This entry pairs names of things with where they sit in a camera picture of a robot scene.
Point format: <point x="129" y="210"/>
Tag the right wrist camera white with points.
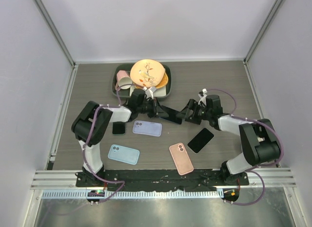
<point x="202" y="96"/>

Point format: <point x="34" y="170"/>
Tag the dark green tray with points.
<point x="124" y="94"/>

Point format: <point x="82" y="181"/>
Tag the white square plate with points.
<point x="157" y="92"/>

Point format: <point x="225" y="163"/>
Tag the white phone black screen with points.
<point x="200" y="140"/>

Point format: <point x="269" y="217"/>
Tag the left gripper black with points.
<point x="154" y="113"/>

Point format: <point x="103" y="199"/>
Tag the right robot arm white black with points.
<point x="260" y="144"/>

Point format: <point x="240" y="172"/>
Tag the pink mug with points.
<point x="123" y="80"/>

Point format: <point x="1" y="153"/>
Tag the light blue phone case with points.
<point x="123" y="154"/>

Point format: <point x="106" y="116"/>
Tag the green phone black screen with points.
<point x="119" y="128"/>

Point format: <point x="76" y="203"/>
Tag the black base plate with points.
<point x="165" y="180"/>

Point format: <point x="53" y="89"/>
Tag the white slotted cable duct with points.
<point x="81" y="194"/>

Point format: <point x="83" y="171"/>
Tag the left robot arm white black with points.
<point x="90" y="126"/>

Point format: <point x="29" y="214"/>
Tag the peach floral plate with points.
<point x="147" y="73"/>

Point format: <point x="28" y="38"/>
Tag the pink phone case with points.
<point x="181" y="159"/>

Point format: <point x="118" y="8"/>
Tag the lilac phone case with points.
<point x="147" y="128"/>

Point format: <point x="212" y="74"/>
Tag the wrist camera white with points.
<point x="202" y="96"/>
<point x="149" y="92"/>

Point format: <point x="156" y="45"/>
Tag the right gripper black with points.
<point x="192" y="105"/>

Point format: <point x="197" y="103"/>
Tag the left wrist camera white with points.
<point x="149" y="92"/>

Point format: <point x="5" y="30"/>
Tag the blue phone black screen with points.
<point x="172" y="116"/>

